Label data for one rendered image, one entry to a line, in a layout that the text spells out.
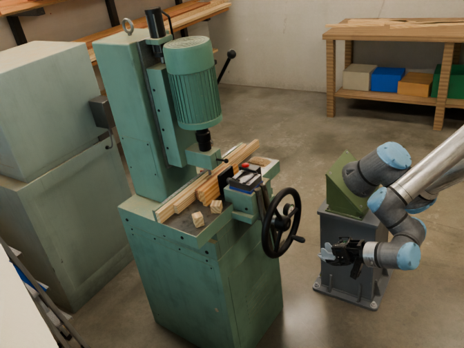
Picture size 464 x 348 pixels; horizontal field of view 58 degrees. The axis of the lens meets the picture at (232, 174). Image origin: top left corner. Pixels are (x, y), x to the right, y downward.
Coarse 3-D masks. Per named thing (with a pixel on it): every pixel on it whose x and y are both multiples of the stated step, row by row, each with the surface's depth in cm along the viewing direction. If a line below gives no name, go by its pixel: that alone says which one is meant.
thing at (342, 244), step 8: (352, 240) 151; (360, 240) 148; (336, 248) 151; (344, 248) 149; (352, 248) 149; (360, 248) 146; (336, 256) 154; (344, 256) 151; (352, 256) 151; (360, 256) 146; (344, 264) 153
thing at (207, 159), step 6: (192, 144) 175; (186, 150) 172; (192, 150) 171; (198, 150) 170; (210, 150) 169; (216, 150) 168; (186, 156) 173; (192, 156) 171; (198, 156) 169; (204, 156) 167; (210, 156) 165; (216, 156) 168; (192, 162) 173; (198, 162) 171; (204, 162) 169; (210, 162) 167; (216, 162) 169; (210, 168) 168
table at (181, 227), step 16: (272, 160) 189; (272, 176) 186; (192, 208) 165; (208, 208) 164; (224, 208) 162; (160, 224) 159; (176, 224) 157; (192, 224) 156; (208, 224) 155; (224, 224) 163; (192, 240) 152; (208, 240) 156
